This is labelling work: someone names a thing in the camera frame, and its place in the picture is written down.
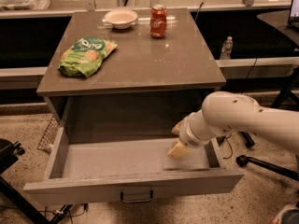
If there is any grey drawer cabinet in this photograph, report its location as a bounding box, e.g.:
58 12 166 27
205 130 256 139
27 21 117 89
37 8 225 143

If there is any black laptop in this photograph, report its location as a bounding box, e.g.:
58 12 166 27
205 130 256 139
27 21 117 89
288 0 299 28

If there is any black stand left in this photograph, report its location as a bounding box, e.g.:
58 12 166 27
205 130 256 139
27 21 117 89
0 138 74 224

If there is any wire mesh basket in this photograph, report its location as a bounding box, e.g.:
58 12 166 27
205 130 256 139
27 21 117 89
37 118 59 154

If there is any black office chair base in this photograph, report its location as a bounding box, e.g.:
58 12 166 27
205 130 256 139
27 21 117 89
235 65 299 182

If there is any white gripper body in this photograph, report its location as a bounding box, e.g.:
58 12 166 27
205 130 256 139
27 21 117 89
178 112 210 148

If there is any white bowl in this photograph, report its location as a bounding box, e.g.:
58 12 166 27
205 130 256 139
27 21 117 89
105 9 138 30

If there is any grey top drawer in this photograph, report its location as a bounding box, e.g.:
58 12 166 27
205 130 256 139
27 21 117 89
22 96 245 207

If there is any green chip bag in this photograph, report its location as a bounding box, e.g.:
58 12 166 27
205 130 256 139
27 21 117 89
58 37 118 77

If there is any clear plastic water bottle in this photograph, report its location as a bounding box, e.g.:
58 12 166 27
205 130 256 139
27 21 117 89
220 36 233 60

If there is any red soda can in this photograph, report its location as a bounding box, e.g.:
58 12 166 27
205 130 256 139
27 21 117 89
150 4 167 38

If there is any black floor cable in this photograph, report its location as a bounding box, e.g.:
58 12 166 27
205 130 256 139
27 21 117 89
0 203 90 224

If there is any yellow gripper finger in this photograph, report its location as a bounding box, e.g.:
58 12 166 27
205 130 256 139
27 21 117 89
167 141 190 159
172 120 185 136

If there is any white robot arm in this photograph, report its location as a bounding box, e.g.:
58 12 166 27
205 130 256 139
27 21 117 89
167 91 299 158

